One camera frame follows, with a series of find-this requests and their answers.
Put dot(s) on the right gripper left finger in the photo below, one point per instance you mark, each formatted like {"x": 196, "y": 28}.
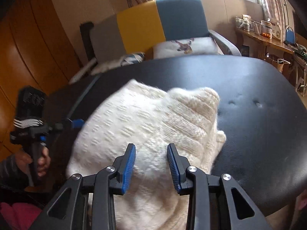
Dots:
{"x": 68, "y": 208}

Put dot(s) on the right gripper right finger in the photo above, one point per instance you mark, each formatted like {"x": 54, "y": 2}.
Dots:
{"x": 235, "y": 208}

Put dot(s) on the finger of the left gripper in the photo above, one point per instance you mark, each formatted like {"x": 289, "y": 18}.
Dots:
{"x": 74, "y": 124}

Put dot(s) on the cream knitted sweater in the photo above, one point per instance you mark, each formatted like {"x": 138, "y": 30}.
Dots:
{"x": 151, "y": 119}

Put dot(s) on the person's left hand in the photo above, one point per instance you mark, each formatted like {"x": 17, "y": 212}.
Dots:
{"x": 23, "y": 160}

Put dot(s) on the pink ruffled bed quilt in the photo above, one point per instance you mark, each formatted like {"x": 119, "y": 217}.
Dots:
{"x": 18, "y": 215}

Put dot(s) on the patterned white blue cushion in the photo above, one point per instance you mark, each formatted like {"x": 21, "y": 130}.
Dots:
{"x": 129, "y": 59}

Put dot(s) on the yellow blue armchair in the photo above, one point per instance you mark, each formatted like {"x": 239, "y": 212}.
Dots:
{"x": 140, "y": 28}

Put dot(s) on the deer print cushion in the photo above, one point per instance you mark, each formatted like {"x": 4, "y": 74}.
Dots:
{"x": 192, "y": 46}

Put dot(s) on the wooden side table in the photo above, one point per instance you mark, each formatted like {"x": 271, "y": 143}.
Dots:
{"x": 263, "y": 43}

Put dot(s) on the clear jar with oranges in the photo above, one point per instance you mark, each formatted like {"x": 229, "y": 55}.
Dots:
{"x": 266, "y": 29}

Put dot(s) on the blue handbag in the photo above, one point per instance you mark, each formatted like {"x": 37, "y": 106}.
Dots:
{"x": 289, "y": 36}

